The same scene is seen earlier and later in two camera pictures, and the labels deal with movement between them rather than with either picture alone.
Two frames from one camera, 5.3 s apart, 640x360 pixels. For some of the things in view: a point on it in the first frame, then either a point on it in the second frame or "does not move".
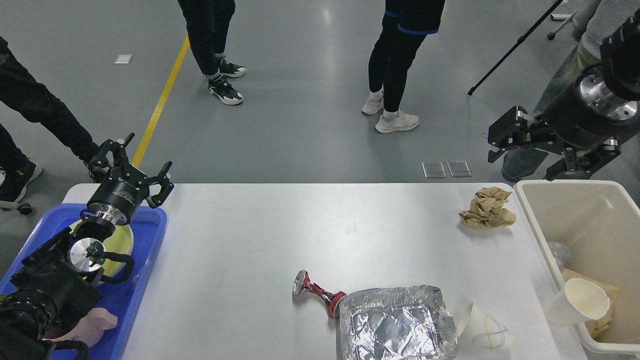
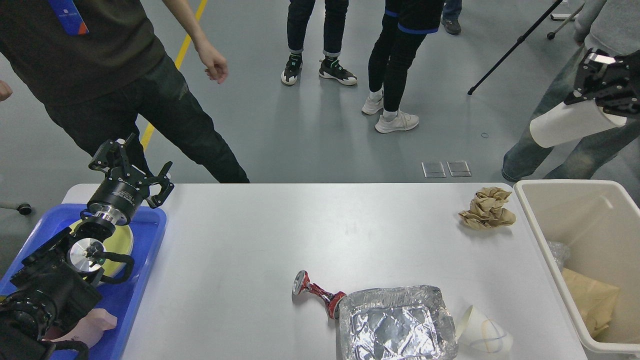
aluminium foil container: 403,323 does not move
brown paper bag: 595,326 does not move
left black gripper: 119,195 does not move
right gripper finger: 514,130 -> 600,75
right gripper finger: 583,166 -> 619,107
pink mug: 90,328 does not move
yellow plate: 119,240 does not move
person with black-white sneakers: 208,24 -> 335,17
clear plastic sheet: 560,253 does not move
